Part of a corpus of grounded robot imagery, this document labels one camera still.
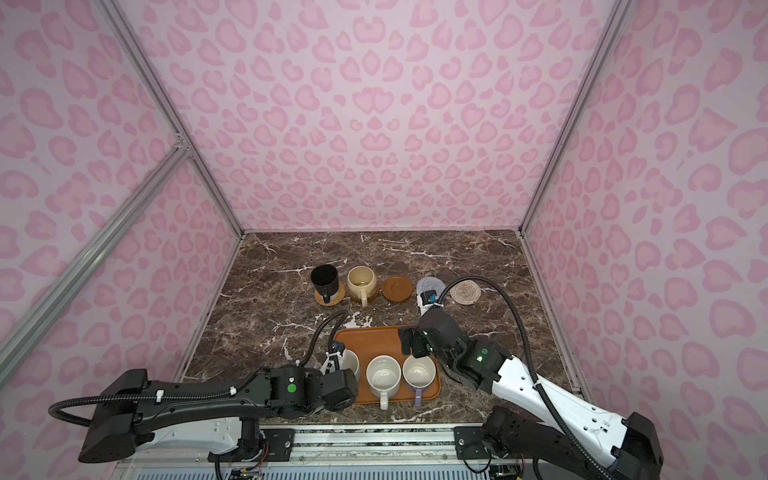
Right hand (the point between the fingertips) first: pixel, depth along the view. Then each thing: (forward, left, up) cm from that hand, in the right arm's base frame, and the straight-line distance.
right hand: (412, 329), depth 75 cm
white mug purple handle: (-6, -2, -16) cm, 17 cm away
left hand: (-12, +16, -9) cm, 22 cm away
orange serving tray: (+5, +13, -19) cm, 24 cm away
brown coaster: (+22, +5, -15) cm, 27 cm away
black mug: (+21, +28, -9) cm, 36 cm away
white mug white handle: (-6, +8, -16) cm, 19 cm away
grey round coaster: (+25, -7, -16) cm, 31 cm away
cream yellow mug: (+23, +17, -13) cm, 31 cm away
